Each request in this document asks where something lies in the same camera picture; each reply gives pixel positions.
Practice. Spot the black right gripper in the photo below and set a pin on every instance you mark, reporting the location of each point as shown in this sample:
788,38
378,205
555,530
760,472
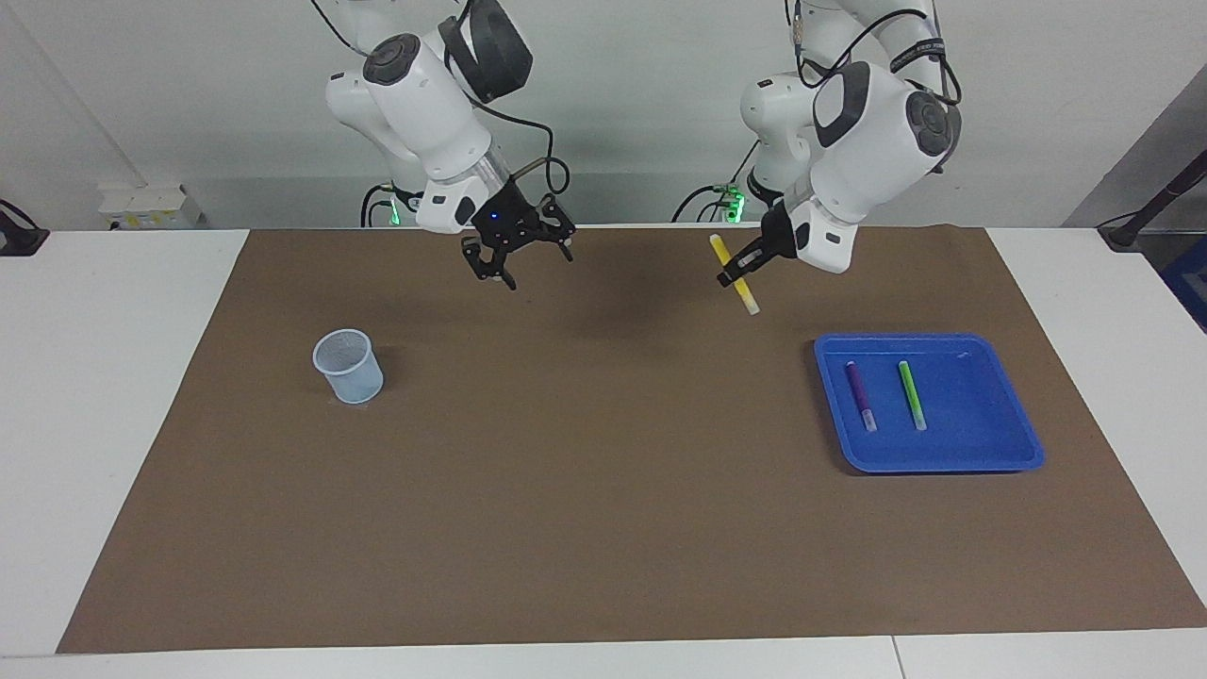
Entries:
509,219

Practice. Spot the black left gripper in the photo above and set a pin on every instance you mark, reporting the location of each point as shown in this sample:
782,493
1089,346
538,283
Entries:
783,236

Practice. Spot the yellow pen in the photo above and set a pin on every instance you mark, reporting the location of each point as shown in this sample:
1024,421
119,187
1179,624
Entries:
748,297

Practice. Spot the purple pen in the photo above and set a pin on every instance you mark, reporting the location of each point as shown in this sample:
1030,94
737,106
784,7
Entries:
860,391

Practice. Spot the green pen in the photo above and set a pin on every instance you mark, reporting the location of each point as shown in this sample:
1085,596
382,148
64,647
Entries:
912,396

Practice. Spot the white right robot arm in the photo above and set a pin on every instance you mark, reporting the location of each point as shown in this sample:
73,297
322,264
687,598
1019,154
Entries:
424,104

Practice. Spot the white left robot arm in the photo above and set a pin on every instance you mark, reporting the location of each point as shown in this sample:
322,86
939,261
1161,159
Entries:
868,141

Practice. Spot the blue plastic tray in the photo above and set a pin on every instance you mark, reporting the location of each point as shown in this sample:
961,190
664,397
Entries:
971,424

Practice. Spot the translucent plastic cup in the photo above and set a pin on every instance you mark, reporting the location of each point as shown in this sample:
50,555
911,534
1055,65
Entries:
351,372

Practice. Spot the brown table mat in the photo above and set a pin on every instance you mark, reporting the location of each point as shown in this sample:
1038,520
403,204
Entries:
603,471

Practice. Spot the white power socket box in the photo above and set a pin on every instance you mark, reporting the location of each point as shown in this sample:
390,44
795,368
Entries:
151,207

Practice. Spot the black pole stand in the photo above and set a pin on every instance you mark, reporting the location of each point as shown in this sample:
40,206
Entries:
1155,203

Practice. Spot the blue box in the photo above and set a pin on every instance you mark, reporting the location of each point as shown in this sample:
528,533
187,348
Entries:
1190,283

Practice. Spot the black table clamp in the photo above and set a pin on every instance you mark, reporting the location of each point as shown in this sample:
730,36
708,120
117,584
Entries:
21,240

